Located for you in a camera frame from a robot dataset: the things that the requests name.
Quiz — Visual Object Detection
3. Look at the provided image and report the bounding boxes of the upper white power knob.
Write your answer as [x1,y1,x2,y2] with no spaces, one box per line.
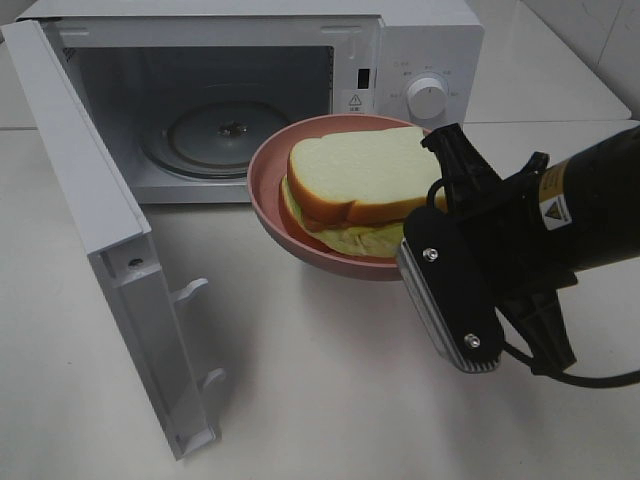
[406,73,448,120]

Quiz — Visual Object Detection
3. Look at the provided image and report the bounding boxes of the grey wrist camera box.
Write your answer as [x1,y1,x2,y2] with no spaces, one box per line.
[396,206,505,374]

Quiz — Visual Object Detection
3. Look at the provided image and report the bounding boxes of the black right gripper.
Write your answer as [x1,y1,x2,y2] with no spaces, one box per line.
[421,123,577,373]

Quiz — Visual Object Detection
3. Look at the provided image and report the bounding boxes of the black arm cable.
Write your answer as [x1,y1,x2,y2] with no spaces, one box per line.
[425,177,640,389]

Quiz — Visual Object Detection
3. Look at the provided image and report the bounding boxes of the white microwave oven body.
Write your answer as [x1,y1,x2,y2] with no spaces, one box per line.
[8,1,484,204]

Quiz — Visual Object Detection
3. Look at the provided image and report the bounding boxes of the pink round plate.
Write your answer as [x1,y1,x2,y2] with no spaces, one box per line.
[248,114,417,280]

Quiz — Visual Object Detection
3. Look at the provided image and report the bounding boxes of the white microwave door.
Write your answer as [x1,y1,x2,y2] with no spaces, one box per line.
[2,20,226,459]

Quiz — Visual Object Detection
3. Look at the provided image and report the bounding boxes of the sandwich with lettuce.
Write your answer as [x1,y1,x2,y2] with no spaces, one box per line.
[280,126,441,260]

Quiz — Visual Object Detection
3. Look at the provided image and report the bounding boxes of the white warning label sticker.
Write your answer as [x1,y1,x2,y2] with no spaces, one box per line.
[339,89,372,114]

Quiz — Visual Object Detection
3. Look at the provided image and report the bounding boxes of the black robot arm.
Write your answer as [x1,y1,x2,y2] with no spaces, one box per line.
[397,124,639,389]

